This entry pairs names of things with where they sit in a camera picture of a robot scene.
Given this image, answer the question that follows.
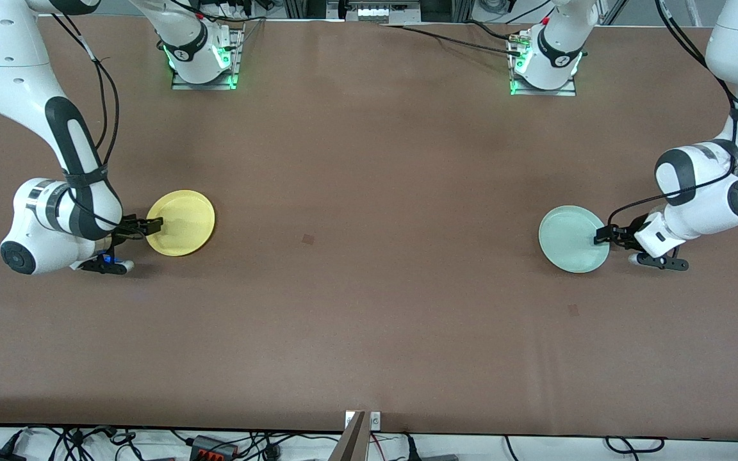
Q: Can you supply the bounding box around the yellow round plate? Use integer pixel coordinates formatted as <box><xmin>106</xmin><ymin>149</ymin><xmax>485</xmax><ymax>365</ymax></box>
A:
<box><xmin>145</xmin><ymin>190</ymin><xmax>216</xmax><ymax>257</ymax></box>

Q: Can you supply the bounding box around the pale green round plate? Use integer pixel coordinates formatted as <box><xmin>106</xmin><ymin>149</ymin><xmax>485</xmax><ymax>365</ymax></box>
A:
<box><xmin>538</xmin><ymin>206</ymin><xmax>611</xmax><ymax>274</ymax></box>

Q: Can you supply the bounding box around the black red power strip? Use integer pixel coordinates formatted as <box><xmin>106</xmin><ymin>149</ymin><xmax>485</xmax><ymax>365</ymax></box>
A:
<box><xmin>188</xmin><ymin>435</ymin><xmax>240</xmax><ymax>461</ymax></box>

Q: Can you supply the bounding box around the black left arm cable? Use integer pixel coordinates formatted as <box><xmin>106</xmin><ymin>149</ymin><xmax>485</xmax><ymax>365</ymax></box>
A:
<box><xmin>606</xmin><ymin>0</ymin><xmax>738</xmax><ymax>226</ymax></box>

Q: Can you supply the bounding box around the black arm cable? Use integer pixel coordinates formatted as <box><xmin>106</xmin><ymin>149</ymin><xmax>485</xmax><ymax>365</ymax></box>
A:
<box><xmin>606</xmin><ymin>0</ymin><xmax>738</xmax><ymax>226</ymax></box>
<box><xmin>51</xmin><ymin>13</ymin><xmax>147</xmax><ymax>239</ymax></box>

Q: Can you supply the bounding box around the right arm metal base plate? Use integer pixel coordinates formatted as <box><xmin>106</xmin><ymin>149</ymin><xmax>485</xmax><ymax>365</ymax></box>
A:
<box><xmin>171</xmin><ymin>24</ymin><xmax>245</xmax><ymax>91</ymax></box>

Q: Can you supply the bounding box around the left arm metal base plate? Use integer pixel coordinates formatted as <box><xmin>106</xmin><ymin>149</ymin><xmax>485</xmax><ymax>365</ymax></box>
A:
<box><xmin>509</xmin><ymin>28</ymin><xmax>578</xmax><ymax>97</ymax></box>

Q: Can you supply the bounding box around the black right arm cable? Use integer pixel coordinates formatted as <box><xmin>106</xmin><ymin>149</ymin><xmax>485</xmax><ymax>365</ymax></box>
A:
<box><xmin>51</xmin><ymin>13</ymin><xmax>147</xmax><ymax>239</ymax></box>

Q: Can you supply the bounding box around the black looped floor cable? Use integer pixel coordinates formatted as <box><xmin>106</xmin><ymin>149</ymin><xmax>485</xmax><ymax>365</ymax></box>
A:
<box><xmin>604</xmin><ymin>436</ymin><xmax>666</xmax><ymax>455</ymax></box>

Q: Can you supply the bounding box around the black cable across table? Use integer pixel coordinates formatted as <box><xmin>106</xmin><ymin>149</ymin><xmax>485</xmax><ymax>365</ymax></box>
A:
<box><xmin>379</xmin><ymin>21</ymin><xmax>525</xmax><ymax>60</ymax></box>

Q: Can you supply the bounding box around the white mounting bracket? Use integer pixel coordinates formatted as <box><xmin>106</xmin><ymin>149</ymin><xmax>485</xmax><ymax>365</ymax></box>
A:
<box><xmin>344</xmin><ymin>411</ymin><xmax>382</xmax><ymax>430</ymax></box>

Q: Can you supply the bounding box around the grey slanted post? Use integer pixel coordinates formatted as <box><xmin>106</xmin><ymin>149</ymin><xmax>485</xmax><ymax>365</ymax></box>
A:
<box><xmin>329</xmin><ymin>410</ymin><xmax>368</xmax><ymax>461</ymax></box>

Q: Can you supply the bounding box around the aluminium frame with equipment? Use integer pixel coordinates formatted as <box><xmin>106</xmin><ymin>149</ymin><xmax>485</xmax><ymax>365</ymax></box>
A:
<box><xmin>283</xmin><ymin>0</ymin><xmax>475</xmax><ymax>24</ymax></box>

